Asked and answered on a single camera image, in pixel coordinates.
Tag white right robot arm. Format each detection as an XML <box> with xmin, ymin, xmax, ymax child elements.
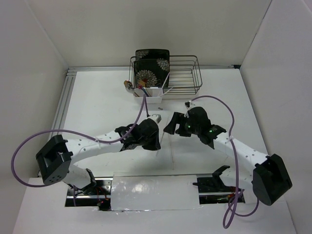
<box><xmin>164</xmin><ymin>107</ymin><xmax>293</xmax><ymax>206</ymax></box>

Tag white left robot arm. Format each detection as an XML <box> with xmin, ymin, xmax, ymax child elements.
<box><xmin>36</xmin><ymin>115</ymin><xmax>161</xmax><ymax>195</ymax></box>

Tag white plastic utensil caddy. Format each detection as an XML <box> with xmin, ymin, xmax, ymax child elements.
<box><xmin>134</xmin><ymin>87</ymin><xmax>163</xmax><ymax>104</ymax></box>

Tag black floral plate front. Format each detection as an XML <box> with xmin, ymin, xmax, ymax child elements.
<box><xmin>134</xmin><ymin>59</ymin><xmax>170</xmax><ymax>88</ymax></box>

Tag black floral plate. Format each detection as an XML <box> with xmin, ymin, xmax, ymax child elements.
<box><xmin>135</xmin><ymin>49</ymin><xmax>170</xmax><ymax>60</ymax></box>
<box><xmin>134</xmin><ymin>59</ymin><xmax>170</xmax><ymax>88</ymax></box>

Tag black floral plate rear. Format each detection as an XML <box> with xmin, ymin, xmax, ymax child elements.
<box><xmin>135</xmin><ymin>49</ymin><xmax>170</xmax><ymax>60</ymax></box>

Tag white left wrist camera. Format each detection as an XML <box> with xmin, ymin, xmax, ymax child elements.
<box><xmin>148</xmin><ymin>114</ymin><xmax>161</xmax><ymax>124</ymax></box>

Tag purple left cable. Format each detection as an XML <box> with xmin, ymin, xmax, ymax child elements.
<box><xmin>11</xmin><ymin>95</ymin><xmax>150</xmax><ymax>188</ymax></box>

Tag purple cable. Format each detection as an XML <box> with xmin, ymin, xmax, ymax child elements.
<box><xmin>11</xmin><ymin>95</ymin><xmax>150</xmax><ymax>188</ymax></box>
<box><xmin>190</xmin><ymin>95</ymin><xmax>260</xmax><ymax>229</ymax></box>

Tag wire dish rack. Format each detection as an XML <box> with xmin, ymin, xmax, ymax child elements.
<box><xmin>129</xmin><ymin>55</ymin><xmax>202</xmax><ymax>98</ymax></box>

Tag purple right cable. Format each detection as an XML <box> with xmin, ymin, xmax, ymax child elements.
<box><xmin>190</xmin><ymin>95</ymin><xmax>260</xmax><ymax>229</ymax></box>

